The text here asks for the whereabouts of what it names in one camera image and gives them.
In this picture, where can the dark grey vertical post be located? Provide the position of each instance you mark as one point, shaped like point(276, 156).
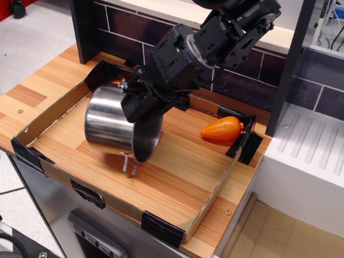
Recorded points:
point(302, 38)

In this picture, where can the dark grey left post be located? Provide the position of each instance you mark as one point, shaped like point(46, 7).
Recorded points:
point(90, 22)

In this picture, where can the orange plastic toy carrot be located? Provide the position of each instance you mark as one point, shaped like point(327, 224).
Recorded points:
point(224, 129)

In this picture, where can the white toy sink drainboard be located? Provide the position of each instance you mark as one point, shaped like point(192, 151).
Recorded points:
point(301, 173)

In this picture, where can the orange transparent pot lid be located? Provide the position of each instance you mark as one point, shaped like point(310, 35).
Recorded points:
point(120, 82)

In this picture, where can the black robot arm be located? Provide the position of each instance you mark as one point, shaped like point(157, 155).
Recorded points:
point(229, 32)

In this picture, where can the light wooden shelf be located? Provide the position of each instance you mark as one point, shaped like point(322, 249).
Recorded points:
point(175, 12)

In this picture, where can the stainless steel pot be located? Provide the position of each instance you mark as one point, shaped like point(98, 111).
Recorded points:
point(108, 131)

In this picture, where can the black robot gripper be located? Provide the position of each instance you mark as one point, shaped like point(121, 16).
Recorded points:
point(168, 77)

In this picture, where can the cardboard fence with black tape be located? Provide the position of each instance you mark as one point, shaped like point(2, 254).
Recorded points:
point(169, 195)

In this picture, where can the grey toy oven front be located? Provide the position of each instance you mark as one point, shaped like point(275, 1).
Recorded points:
point(93, 242)

